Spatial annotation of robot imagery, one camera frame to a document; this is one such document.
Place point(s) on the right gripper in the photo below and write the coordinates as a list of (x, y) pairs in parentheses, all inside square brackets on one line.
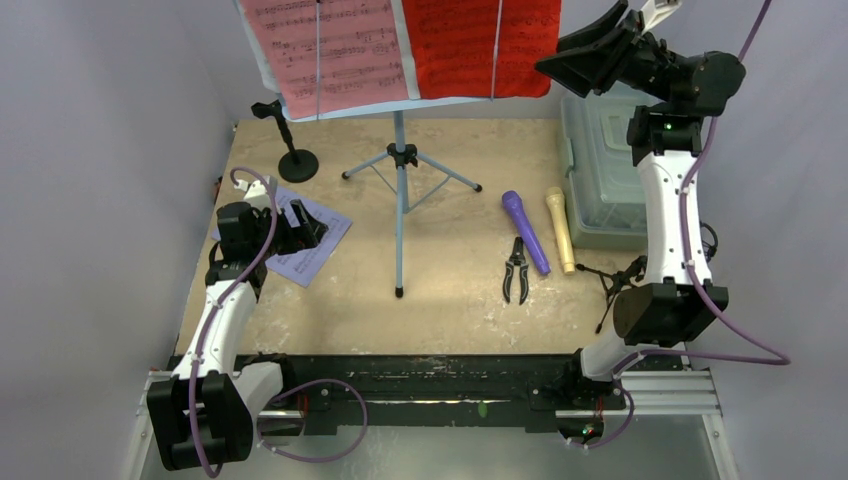
[(619, 51)]

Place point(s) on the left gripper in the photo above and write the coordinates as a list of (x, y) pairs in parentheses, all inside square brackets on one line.
[(305, 236)]

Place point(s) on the purple sheet music page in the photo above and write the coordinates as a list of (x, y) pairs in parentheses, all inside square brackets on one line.
[(318, 258)]

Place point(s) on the black round base mic stand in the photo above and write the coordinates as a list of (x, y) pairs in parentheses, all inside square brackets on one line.
[(296, 165)]

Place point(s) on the light blue music stand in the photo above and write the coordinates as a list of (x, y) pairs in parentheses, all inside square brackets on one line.
[(402, 153)]

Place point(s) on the cream microphone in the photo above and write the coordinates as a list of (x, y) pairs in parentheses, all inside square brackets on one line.
[(555, 201)]

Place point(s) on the purple microphone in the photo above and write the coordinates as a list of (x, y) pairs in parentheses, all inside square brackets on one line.
[(514, 207)]

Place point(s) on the black shock mount tripod stand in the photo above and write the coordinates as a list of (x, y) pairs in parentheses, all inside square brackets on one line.
[(615, 283)]

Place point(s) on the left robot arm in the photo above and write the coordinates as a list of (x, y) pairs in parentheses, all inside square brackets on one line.
[(205, 413)]

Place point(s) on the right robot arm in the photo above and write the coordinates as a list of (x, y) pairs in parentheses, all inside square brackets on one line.
[(677, 300)]

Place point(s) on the red sheet music page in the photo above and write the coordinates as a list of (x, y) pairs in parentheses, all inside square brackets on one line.
[(484, 48)]

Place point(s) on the clear plastic storage box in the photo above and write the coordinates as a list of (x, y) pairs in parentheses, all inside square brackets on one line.
[(605, 202)]

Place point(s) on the pink sheet music page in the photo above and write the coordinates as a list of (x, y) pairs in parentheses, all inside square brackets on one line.
[(327, 56)]

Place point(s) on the black pruning shears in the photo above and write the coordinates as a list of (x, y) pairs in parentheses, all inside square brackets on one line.
[(516, 268)]

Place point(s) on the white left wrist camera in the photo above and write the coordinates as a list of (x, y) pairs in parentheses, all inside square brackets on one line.
[(260, 194)]

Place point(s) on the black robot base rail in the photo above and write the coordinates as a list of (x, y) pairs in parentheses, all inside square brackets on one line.
[(521, 391)]

